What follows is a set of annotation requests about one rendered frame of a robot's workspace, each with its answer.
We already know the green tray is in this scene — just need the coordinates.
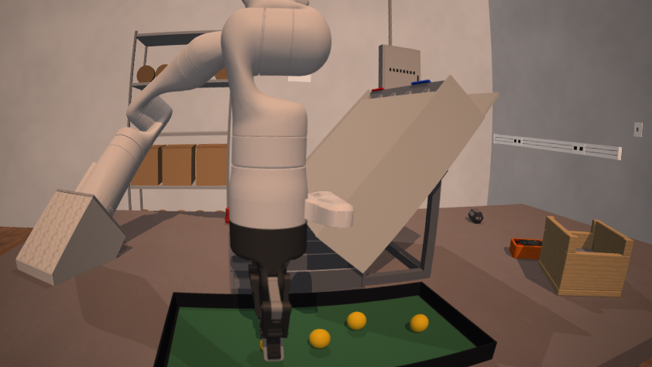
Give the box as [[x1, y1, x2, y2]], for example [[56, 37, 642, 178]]
[[153, 282, 497, 367]]

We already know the wooden crate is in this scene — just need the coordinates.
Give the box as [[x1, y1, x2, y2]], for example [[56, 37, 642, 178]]
[[538, 217, 633, 297]]

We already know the orange digital multimeter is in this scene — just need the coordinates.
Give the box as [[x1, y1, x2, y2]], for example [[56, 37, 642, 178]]
[[510, 238, 543, 259]]

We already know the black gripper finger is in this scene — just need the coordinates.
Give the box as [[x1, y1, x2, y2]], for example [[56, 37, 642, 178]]
[[250, 273, 292, 362], [249, 261, 287, 339]]

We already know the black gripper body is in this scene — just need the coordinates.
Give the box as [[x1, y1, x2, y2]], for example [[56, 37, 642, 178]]
[[229, 220, 307, 305]]

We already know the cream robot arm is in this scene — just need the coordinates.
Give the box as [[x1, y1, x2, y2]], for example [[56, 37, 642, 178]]
[[75, 0, 354, 229]]

